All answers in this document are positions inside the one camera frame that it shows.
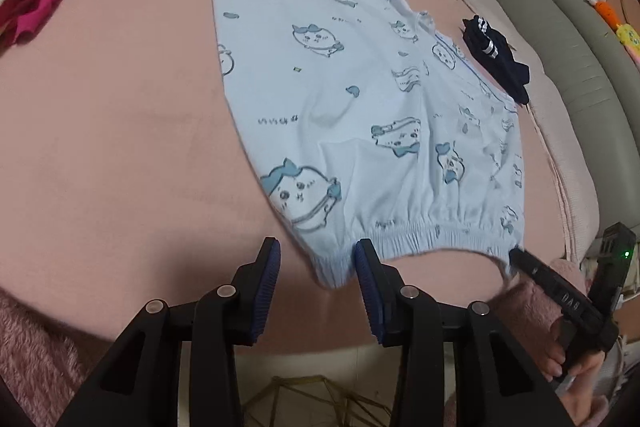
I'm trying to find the light blue cartoon pajama pants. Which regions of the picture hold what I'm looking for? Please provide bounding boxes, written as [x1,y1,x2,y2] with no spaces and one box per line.
[210,0,526,290]

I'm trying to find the orange carrot plush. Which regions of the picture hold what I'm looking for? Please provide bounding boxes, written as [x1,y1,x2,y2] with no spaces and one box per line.
[594,0,623,30]

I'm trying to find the navy shorts with white stripes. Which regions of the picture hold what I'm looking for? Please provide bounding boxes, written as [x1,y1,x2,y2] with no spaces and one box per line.
[461,14,532,106]

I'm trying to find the yellow plush toy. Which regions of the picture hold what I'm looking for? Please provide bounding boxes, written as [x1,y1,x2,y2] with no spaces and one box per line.
[614,23,640,62]

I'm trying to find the mauve shaggy rug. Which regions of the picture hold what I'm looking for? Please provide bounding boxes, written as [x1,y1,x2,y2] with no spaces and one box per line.
[0,287,88,413]

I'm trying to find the pink bed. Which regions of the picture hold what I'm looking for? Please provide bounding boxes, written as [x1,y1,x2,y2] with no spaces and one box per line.
[0,0,601,358]

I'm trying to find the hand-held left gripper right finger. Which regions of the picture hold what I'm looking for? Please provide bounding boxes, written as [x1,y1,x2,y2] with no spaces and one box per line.
[354,237,576,427]

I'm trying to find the gold wire basket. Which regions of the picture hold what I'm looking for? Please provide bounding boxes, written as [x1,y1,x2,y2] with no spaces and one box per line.
[242,374,396,427]

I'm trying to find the person's right hand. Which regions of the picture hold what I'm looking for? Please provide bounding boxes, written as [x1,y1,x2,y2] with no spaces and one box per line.
[544,322,606,383]

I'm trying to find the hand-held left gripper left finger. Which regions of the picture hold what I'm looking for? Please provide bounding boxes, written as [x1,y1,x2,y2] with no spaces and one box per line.
[55,237,281,427]

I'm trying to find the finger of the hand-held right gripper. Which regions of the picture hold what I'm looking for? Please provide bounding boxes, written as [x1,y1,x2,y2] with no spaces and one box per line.
[507,247,566,295]

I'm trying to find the person's right forearm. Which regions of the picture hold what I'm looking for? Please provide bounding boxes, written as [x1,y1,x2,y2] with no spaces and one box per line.
[560,357,631,427]

